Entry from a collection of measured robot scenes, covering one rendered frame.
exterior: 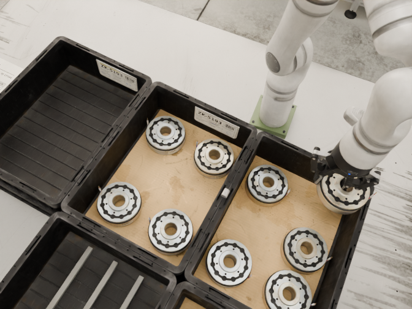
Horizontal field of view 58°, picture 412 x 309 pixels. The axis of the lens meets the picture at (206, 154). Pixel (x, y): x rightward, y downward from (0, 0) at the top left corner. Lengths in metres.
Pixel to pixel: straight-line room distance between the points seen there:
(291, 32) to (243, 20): 1.69
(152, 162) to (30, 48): 0.68
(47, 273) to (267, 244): 0.50
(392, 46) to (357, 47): 2.06
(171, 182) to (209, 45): 0.61
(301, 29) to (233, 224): 0.47
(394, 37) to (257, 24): 2.01
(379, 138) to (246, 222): 0.43
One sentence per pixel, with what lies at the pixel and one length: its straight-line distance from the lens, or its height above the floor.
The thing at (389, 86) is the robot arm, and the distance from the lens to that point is 0.54.
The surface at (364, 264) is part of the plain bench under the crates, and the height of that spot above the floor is 0.70.
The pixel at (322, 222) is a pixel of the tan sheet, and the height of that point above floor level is 0.83.
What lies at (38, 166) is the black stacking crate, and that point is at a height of 0.83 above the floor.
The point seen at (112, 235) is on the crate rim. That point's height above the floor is 0.93.
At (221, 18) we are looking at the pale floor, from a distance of 2.54.
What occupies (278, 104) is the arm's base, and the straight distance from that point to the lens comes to 1.09.
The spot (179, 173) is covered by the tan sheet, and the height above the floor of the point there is 0.83.
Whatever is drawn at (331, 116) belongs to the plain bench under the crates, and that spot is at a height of 0.70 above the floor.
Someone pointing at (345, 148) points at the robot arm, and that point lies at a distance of 0.68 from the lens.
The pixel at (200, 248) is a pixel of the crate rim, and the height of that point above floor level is 0.93.
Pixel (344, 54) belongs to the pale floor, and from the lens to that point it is 2.55.
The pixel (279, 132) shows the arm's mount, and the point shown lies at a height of 0.72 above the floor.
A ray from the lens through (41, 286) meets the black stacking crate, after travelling 0.93.
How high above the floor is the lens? 1.70
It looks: 62 degrees down
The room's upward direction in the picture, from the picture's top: 9 degrees clockwise
